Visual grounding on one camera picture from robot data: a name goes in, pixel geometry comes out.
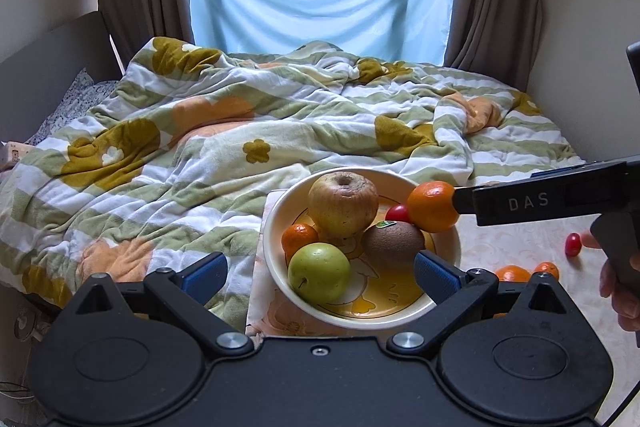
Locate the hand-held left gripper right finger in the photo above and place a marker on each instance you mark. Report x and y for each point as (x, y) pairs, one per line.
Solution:
(437, 279)

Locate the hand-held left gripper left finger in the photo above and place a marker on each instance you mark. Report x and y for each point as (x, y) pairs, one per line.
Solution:
(205, 278)

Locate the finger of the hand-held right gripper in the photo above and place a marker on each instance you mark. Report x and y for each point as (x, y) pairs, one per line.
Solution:
(465, 202)

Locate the large orange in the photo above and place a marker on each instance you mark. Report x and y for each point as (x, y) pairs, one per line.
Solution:
(430, 207)
(512, 274)

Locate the cream bowl with duck print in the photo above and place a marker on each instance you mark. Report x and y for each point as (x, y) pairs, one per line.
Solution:
(390, 302)

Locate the brown kiwi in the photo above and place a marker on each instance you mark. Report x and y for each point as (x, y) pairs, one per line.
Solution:
(392, 244)

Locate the red cherry tomato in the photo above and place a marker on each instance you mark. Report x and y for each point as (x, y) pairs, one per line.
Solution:
(573, 244)
(397, 213)

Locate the small mandarin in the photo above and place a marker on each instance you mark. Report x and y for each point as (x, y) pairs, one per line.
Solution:
(297, 242)
(547, 268)

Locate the green apple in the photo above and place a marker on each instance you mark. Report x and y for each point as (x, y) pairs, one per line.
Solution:
(319, 272)

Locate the large yellow-red apple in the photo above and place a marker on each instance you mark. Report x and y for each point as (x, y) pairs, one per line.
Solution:
(342, 207)

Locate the person's right hand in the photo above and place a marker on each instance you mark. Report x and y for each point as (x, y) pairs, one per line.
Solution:
(625, 307)

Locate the green striped flower blanket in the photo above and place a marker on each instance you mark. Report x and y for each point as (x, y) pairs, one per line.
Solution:
(200, 157)

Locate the grey patterned pillow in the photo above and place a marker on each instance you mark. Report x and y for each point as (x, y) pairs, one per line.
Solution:
(75, 107)

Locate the small cardboard box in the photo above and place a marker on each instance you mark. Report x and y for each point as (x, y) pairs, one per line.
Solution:
(15, 152)

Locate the grey bed headboard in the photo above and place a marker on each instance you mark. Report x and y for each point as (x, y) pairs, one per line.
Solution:
(50, 52)

